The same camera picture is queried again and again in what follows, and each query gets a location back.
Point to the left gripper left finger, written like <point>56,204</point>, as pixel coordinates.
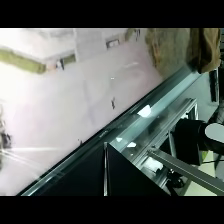
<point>86,176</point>

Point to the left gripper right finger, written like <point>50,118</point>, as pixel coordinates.
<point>130,180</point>

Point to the brown polo shirt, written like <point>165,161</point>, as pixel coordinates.
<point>203,50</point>

